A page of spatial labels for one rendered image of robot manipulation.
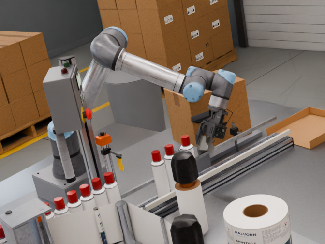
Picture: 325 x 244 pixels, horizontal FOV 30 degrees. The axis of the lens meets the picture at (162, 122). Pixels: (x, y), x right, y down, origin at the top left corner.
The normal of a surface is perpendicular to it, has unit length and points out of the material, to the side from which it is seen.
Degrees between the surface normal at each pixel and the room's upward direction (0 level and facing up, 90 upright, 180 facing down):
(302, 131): 0
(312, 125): 0
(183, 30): 90
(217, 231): 0
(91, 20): 90
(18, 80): 90
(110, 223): 90
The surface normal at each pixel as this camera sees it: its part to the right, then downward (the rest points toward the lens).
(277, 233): 0.51, 0.24
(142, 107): 0.32, 0.36
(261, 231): 0.04, 0.36
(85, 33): 0.71, 0.14
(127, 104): -0.25, 0.46
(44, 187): -0.68, 0.39
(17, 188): -0.18, -0.91
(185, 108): -0.87, 0.32
